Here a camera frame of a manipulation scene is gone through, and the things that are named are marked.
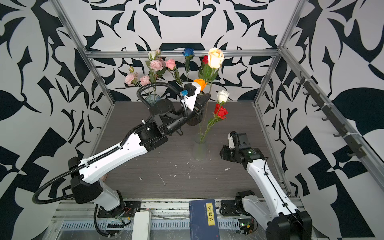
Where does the purple blue glass vase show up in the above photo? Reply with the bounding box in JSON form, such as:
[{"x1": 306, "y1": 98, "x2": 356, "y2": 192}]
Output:
[{"x1": 145, "y1": 94, "x2": 161, "y2": 106}]

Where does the orange rose stem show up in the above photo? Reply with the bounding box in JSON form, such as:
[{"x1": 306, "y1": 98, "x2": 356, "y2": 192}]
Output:
[{"x1": 194, "y1": 79, "x2": 207, "y2": 92}]

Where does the clear glass vase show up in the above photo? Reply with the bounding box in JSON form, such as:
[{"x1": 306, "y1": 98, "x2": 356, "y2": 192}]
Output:
[{"x1": 192, "y1": 134, "x2": 208, "y2": 161}]

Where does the red rose stem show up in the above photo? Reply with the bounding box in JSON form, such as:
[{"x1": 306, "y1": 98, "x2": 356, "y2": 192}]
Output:
[{"x1": 201, "y1": 55, "x2": 209, "y2": 71}]

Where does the cream rose flower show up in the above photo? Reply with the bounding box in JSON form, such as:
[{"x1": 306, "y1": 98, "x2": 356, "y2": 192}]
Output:
[{"x1": 199, "y1": 48, "x2": 225, "y2": 135}]

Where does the twin pink peony stem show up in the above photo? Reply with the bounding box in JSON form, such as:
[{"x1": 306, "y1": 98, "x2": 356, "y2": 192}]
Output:
[{"x1": 125, "y1": 67, "x2": 151, "y2": 87}]

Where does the pink rose stem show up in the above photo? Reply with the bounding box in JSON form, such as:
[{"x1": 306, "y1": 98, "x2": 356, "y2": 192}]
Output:
[{"x1": 165, "y1": 59, "x2": 184, "y2": 88}]

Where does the blue rose stem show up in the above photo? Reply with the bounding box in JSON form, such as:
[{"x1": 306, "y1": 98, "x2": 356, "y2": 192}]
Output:
[{"x1": 183, "y1": 48, "x2": 195, "y2": 82}]

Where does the white rose stem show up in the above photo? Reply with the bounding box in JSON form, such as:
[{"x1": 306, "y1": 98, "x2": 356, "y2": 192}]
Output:
[
  {"x1": 217, "y1": 90, "x2": 230, "y2": 103},
  {"x1": 148, "y1": 49, "x2": 161, "y2": 61}
]

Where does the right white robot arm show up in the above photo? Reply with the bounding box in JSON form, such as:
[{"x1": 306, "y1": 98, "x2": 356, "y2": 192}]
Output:
[{"x1": 220, "y1": 131, "x2": 313, "y2": 240}]

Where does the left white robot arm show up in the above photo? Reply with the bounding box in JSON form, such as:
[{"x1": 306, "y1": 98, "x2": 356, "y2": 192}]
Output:
[{"x1": 32, "y1": 94, "x2": 211, "y2": 219}]

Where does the blue book yellow label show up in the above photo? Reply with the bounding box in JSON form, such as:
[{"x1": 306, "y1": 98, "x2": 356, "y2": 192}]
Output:
[{"x1": 189, "y1": 199, "x2": 220, "y2": 240}]

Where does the white power adapter box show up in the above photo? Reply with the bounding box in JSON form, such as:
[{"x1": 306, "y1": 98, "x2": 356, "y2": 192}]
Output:
[{"x1": 132, "y1": 211, "x2": 152, "y2": 240}]

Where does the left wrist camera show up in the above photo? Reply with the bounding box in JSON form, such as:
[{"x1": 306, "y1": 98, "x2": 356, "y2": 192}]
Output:
[{"x1": 181, "y1": 82, "x2": 201, "y2": 112}]

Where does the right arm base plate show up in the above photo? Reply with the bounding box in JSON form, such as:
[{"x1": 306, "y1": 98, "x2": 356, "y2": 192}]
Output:
[{"x1": 219, "y1": 200, "x2": 249, "y2": 217}]

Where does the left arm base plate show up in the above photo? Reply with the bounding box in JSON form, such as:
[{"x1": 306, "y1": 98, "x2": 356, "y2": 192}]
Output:
[{"x1": 97, "y1": 201, "x2": 142, "y2": 218}]

